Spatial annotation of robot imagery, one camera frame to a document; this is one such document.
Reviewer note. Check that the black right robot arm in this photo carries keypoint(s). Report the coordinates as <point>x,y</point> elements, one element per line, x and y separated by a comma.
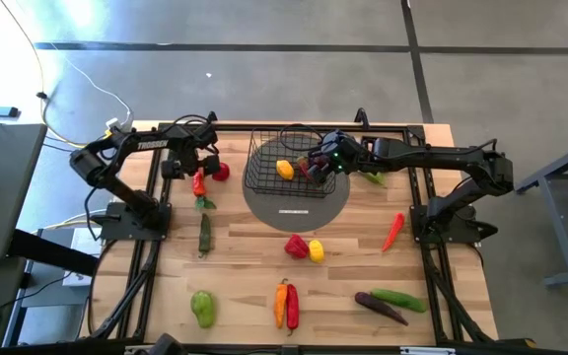
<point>437,155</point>

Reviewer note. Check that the dark green long pepper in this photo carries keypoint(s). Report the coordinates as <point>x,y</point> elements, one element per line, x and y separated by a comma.
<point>205,236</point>

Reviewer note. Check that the light green bell pepper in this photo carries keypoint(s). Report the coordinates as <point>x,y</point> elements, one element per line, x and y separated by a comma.
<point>203,309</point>

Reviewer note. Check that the yellow lemon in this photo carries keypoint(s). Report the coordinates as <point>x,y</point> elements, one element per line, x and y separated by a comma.
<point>285,170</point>

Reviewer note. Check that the grey metal table frame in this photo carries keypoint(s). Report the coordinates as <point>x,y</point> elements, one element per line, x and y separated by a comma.
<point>562,227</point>

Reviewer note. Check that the black rounded object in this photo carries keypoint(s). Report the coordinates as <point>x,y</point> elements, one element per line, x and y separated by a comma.
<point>165,345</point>

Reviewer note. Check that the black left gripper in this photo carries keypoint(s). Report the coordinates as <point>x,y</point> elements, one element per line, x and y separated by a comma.
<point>190,150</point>

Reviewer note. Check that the white power adapter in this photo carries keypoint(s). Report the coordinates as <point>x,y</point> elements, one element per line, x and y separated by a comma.
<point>113,123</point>

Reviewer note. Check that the red chili pepper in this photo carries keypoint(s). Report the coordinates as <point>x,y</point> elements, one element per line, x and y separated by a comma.
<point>393,232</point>

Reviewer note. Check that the yellow bell pepper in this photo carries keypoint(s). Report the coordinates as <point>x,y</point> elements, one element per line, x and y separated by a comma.
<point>316,251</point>

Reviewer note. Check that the black aluminium table frame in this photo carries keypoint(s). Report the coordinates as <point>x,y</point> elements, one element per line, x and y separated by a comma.
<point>392,128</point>

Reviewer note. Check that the green cucumber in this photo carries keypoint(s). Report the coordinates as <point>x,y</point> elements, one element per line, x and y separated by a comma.
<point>400,300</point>

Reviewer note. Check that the red bell pepper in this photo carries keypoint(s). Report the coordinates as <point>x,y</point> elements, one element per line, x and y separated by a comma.
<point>296,246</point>

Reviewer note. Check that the bright green chili pepper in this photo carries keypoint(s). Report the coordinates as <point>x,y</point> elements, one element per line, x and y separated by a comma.
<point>376,179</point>

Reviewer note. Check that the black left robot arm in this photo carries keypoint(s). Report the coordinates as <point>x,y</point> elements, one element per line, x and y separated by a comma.
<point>151,143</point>

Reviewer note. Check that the red pepper with green leaves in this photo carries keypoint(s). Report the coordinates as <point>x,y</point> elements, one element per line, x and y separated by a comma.
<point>198,186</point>

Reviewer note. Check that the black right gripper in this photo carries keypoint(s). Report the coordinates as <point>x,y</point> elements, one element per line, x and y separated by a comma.
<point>340,153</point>

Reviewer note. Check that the red long pepper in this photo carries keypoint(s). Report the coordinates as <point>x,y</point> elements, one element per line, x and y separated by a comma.
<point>292,308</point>

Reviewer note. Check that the black table clamp hook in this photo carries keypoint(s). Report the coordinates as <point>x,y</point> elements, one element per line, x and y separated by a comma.
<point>361,116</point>
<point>210,117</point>

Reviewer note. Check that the black table-level camera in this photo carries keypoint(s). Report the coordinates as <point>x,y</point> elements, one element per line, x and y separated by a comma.
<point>289,351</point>

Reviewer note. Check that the grey round mat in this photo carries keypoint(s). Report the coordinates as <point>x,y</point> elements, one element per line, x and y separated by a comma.
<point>294,222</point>

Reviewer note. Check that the silver metal bracket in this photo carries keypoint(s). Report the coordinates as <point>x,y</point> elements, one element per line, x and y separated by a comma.
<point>136,349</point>
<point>427,351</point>

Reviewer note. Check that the red apple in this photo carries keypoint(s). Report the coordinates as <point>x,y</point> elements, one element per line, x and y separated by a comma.
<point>222,172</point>

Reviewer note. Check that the orange long pepper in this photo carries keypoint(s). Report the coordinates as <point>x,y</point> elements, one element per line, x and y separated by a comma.
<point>280,305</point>

